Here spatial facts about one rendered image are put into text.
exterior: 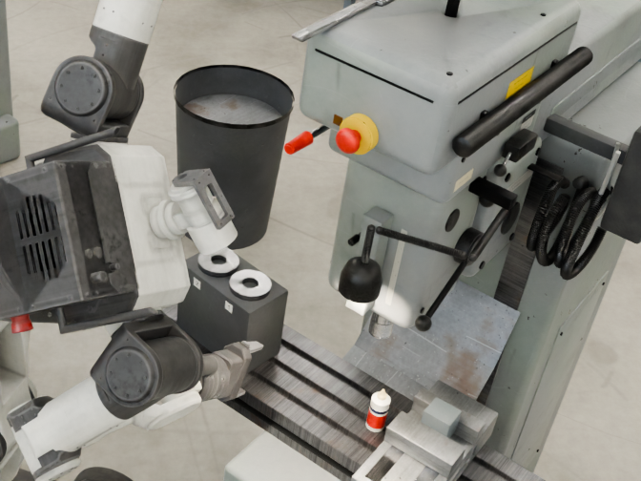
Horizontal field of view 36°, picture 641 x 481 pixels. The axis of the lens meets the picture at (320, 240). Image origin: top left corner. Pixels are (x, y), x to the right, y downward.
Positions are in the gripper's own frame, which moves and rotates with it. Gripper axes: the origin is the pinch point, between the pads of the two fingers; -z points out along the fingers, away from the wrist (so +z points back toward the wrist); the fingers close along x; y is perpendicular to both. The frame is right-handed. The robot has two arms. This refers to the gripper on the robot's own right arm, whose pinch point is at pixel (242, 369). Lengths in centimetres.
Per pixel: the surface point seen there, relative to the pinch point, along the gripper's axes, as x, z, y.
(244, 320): 7.2, -6.0, 7.1
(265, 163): 12, -158, 109
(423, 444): 2.2, -11.1, -37.7
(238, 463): -20.7, -5.5, -4.4
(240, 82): 36, -172, 142
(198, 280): 9.7, -6.2, 21.4
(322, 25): 70, 41, -14
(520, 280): 34, -44, -33
